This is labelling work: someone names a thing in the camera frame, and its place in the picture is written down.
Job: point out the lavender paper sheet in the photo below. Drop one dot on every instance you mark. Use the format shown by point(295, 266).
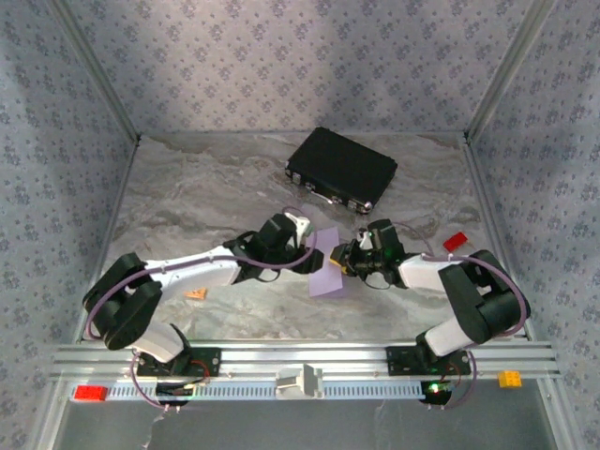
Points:
point(325, 283)

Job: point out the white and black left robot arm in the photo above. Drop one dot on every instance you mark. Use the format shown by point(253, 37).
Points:
point(197, 274)

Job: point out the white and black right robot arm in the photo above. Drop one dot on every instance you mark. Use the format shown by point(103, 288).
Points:
point(422, 276)

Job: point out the small red block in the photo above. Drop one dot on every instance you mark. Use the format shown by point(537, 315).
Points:
point(455, 241)

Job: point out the black hard case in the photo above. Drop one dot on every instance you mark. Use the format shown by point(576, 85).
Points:
point(342, 169)

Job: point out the small wooden block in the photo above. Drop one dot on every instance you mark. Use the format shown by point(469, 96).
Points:
point(196, 294)

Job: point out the black controller board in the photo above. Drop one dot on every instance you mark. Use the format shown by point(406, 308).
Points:
point(437, 391)
point(175, 390)

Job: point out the yellow toy brick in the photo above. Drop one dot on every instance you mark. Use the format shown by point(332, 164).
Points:
point(510, 379)

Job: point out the red toy brick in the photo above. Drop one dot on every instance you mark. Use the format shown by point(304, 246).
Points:
point(91, 394)

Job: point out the aluminium rail frame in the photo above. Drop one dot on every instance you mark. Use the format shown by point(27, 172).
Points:
point(328, 351)

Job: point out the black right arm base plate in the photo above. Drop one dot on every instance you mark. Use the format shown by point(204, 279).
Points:
point(396, 363)

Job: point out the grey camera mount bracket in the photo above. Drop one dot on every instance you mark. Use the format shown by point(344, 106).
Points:
point(300, 379)

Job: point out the aluminium table side rail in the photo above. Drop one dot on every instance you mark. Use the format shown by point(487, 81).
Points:
point(107, 234)
point(485, 187)

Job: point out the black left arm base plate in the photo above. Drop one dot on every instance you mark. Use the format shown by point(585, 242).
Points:
point(208, 368)

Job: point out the aluminium corner post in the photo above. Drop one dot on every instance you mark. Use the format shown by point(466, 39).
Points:
point(99, 70)
point(507, 70)

